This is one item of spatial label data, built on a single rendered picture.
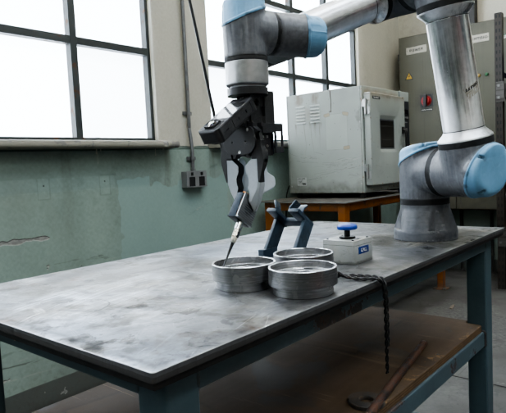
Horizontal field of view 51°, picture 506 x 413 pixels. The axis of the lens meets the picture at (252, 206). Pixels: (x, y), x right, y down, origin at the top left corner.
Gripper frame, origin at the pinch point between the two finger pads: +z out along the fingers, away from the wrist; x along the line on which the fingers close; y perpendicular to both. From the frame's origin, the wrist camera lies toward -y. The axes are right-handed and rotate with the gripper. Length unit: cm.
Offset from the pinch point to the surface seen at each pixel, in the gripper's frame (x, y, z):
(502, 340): 19, 228, 94
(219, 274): -2.6, -10.2, 10.1
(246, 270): -6.9, -8.7, 9.5
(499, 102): 49, 342, -43
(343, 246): -8.0, 18.7, 9.7
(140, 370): -17.7, -38.1, 13.1
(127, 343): -10.1, -33.8, 13.0
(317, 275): -18.5, -6.5, 9.6
